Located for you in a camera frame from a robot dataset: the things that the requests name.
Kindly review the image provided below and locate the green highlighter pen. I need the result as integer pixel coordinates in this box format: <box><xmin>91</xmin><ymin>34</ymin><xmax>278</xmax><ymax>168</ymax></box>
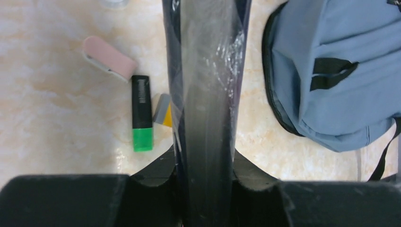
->
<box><xmin>131</xmin><ymin>75</ymin><xmax>153</xmax><ymax>152</ymax></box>

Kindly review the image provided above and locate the pink eraser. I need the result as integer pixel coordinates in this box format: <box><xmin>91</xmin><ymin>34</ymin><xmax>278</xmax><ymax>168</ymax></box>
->
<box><xmin>82</xmin><ymin>36</ymin><xmax>137</xmax><ymax>83</ymax></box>

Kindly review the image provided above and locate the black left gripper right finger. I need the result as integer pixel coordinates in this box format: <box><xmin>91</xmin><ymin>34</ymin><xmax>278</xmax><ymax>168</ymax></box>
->
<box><xmin>232</xmin><ymin>152</ymin><xmax>401</xmax><ymax>227</ymax></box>

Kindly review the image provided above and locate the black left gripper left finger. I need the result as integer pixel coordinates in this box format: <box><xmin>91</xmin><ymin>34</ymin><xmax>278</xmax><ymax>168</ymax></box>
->
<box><xmin>0</xmin><ymin>148</ymin><xmax>179</xmax><ymax>227</ymax></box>

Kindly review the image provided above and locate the dark book underneath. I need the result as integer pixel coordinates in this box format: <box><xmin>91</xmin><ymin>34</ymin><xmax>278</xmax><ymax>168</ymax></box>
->
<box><xmin>162</xmin><ymin>0</ymin><xmax>251</xmax><ymax>227</ymax></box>

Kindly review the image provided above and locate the blue student backpack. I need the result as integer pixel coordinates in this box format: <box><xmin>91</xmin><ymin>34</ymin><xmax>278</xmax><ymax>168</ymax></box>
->
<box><xmin>262</xmin><ymin>0</ymin><xmax>401</xmax><ymax>183</ymax></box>

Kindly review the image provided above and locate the orange yellow eraser block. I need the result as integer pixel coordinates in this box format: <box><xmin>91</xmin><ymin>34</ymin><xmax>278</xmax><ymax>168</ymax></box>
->
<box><xmin>153</xmin><ymin>94</ymin><xmax>173</xmax><ymax>128</ymax></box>

